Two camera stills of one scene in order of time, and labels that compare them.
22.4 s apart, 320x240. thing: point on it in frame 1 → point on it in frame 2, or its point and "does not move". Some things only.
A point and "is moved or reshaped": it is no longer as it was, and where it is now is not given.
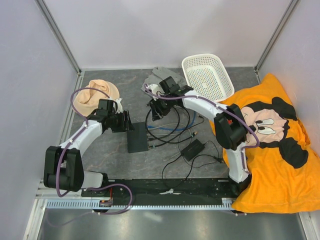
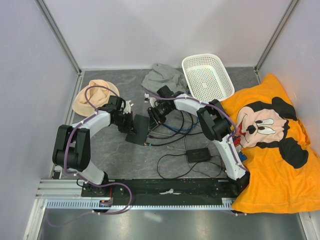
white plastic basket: (206, 75) does not move
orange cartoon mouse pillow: (284, 167) does not move
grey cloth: (160, 73) does not move
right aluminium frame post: (276, 33) does not move
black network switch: (137, 140) is moved or reshaped
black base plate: (163, 189) does not move
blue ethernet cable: (176, 129) → (183, 129)
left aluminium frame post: (59, 35) does not move
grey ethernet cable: (171, 134) → (169, 147)
